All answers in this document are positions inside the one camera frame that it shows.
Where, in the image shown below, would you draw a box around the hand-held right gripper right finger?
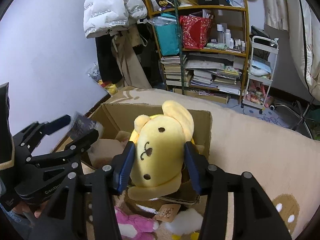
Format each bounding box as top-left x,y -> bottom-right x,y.
184,141 -> 293,240

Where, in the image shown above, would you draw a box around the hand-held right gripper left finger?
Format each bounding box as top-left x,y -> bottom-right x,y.
29,141 -> 137,240

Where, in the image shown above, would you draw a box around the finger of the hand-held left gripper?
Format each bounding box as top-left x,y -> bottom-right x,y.
24,128 -> 100,172
12,114 -> 72,156

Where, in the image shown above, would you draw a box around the black tissue pack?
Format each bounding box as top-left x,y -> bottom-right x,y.
71,114 -> 104,140

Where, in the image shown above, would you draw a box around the yellow dog plush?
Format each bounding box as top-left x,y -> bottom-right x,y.
127,100 -> 195,222

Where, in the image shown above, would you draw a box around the brown cardboard box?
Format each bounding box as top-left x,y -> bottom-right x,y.
80,102 -> 213,204

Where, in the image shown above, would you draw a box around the person's left hand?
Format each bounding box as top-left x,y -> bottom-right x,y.
14,200 -> 48,219

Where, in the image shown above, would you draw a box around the white fluffy plush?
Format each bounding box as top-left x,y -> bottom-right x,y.
160,209 -> 204,240

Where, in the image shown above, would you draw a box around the pink plush toy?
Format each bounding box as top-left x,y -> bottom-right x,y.
114,205 -> 159,240

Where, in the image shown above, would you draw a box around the plastic bag of toys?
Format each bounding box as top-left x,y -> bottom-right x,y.
86,67 -> 119,96

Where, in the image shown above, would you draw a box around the black hanging garment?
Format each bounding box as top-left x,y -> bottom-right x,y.
95,34 -> 124,84

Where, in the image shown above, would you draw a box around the beige trench coat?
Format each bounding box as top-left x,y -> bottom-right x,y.
111,26 -> 153,89

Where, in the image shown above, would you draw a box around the lavender floor rug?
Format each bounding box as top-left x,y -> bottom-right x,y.
225,97 -> 310,135

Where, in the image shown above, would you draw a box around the pile of magazines and papers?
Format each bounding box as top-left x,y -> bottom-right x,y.
186,52 -> 244,95

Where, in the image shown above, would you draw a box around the stack of books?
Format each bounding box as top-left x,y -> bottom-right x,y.
160,55 -> 190,88

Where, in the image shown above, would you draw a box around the pink fabric bundle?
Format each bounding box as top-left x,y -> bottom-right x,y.
246,79 -> 270,105

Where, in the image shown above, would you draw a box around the black tote bag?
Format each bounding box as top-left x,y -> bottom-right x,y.
132,37 -> 163,85

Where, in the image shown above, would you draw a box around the pale blue cloth bundle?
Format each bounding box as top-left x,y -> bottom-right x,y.
250,59 -> 272,77

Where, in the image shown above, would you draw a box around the white puffer jacket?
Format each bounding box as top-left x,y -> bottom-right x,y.
83,0 -> 148,39

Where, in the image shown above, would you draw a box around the teal shopping bag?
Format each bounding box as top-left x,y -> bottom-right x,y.
150,14 -> 181,57

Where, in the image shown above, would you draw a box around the red gift bag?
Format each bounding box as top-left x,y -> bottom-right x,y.
179,15 -> 213,50

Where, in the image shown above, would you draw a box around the group of small cosmetic bottles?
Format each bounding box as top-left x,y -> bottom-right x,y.
210,24 -> 247,50

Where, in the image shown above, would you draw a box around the green pole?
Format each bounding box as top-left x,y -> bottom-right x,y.
172,0 -> 187,95

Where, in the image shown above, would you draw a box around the white trolley cart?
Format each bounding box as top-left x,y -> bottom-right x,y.
241,35 -> 280,115

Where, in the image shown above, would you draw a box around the black pouch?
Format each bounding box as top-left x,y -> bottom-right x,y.
251,25 -> 278,49

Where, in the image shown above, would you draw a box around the wooden shelf rack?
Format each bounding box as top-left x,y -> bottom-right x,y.
142,0 -> 250,104

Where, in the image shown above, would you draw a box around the pale floral curtain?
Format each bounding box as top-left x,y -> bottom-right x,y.
244,0 -> 293,32

